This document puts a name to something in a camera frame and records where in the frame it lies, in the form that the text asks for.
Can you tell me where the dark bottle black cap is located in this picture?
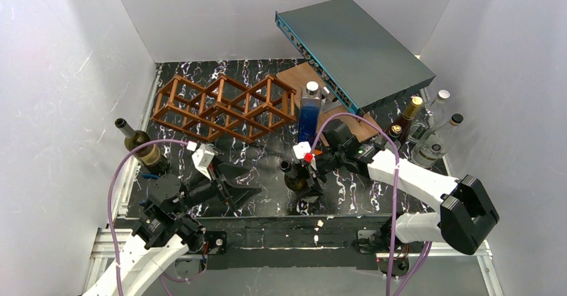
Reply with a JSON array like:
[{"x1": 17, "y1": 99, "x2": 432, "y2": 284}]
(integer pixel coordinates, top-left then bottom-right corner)
[{"x1": 279, "y1": 160, "x2": 312, "y2": 196}]

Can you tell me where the blue glass bottle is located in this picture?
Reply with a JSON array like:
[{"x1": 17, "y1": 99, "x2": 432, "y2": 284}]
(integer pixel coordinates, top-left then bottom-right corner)
[{"x1": 298, "y1": 81, "x2": 322, "y2": 145}]

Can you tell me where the green bottle silver cap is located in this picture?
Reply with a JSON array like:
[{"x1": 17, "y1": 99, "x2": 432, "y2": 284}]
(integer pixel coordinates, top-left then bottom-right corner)
[{"x1": 114, "y1": 118, "x2": 171, "y2": 174}]

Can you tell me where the dark bottle gold cap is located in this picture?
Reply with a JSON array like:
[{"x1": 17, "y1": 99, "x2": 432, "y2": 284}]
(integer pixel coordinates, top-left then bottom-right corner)
[{"x1": 388, "y1": 96, "x2": 423, "y2": 144}]

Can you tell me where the clear bottle white label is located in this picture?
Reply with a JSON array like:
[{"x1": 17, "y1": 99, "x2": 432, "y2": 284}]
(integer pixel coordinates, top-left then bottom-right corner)
[{"x1": 410, "y1": 114, "x2": 464, "y2": 169}]

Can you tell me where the clear glass bottle dark label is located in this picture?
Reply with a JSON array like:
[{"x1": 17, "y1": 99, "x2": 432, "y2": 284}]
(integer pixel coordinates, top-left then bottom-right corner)
[{"x1": 407, "y1": 90, "x2": 451, "y2": 143}]

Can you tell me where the clear bottle rack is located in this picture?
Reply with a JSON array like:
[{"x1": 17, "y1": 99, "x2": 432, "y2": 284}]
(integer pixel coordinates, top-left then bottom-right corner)
[{"x1": 383, "y1": 124, "x2": 403, "y2": 148}]

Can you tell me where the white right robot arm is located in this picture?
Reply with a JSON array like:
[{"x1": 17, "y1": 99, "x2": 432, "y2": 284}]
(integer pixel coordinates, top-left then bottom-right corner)
[{"x1": 292, "y1": 119, "x2": 499, "y2": 255}]

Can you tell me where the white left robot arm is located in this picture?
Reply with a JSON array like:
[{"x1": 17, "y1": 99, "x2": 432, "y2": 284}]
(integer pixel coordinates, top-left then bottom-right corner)
[{"x1": 85, "y1": 159, "x2": 262, "y2": 295}]

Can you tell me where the brown wooden wine rack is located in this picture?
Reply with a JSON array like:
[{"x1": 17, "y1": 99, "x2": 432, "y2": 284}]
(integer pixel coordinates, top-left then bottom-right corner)
[{"x1": 150, "y1": 75, "x2": 297, "y2": 143}]

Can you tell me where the wooden board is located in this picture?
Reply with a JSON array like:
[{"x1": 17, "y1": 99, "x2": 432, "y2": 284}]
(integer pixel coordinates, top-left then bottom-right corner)
[{"x1": 275, "y1": 61, "x2": 380, "y2": 146}]

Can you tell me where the black base beam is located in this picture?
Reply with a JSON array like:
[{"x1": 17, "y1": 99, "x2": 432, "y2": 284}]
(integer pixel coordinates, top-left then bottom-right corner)
[{"x1": 197, "y1": 214, "x2": 391, "y2": 271}]

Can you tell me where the metal bracket on board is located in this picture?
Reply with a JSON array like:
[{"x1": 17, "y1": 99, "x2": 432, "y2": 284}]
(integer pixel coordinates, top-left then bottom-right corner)
[{"x1": 321, "y1": 86, "x2": 342, "y2": 113}]

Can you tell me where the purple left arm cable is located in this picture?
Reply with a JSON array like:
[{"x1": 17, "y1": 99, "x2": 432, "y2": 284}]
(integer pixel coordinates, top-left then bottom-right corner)
[{"x1": 108, "y1": 139, "x2": 209, "y2": 296}]

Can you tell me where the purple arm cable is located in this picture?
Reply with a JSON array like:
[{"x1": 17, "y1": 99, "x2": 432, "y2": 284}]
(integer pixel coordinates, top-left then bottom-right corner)
[
  {"x1": 310, "y1": 112, "x2": 434, "y2": 296},
  {"x1": 108, "y1": 139, "x2": 209, "y2": 296}
]

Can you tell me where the teal network switch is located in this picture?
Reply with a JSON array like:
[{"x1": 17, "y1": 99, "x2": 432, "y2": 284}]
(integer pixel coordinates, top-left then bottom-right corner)
[{"x1": 275, "y1": 0, "x2": 436, "y2": 116}]

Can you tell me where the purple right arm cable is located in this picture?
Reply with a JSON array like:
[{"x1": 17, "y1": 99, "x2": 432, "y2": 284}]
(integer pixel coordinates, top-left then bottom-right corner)
[{"x1": 310, "y1": 112, "x2": 434, "y2": 296}]

